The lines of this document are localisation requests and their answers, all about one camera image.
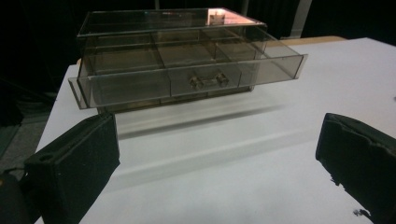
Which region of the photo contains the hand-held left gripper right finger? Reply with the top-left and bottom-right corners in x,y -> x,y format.
315,112 -> 396,224

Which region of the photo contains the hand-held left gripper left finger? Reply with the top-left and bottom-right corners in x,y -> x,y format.
23,112 -> 121,224

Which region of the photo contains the grey metal stand post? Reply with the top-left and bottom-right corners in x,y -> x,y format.
288,0 -> 313,39

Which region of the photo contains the clear smoky acrylic drawer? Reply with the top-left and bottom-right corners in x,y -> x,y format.
68,24 -> 309,110

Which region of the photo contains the clear smoky acrylic drawer box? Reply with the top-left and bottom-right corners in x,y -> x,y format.
76,7 -> 268,114

